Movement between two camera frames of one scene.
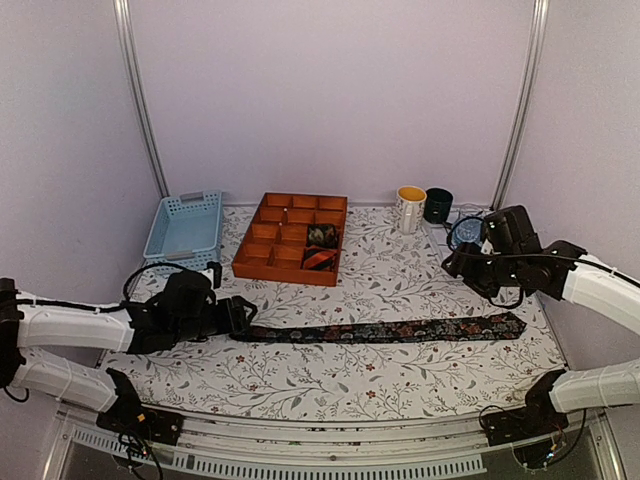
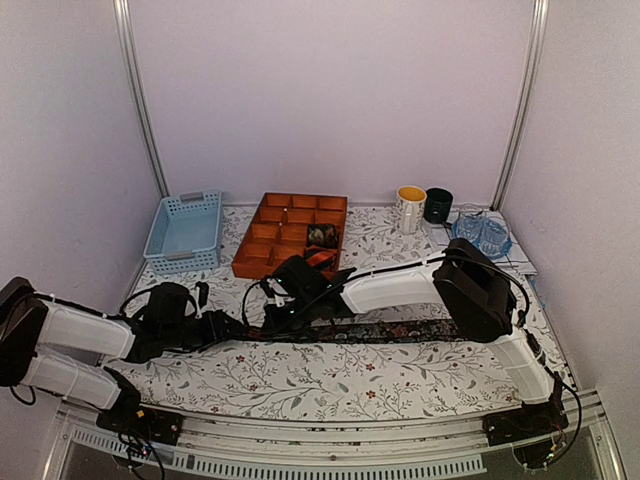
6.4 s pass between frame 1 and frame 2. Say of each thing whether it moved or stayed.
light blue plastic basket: stayed
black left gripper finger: moved
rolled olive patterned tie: stayed
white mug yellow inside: stayed
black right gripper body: moved
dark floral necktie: stayed
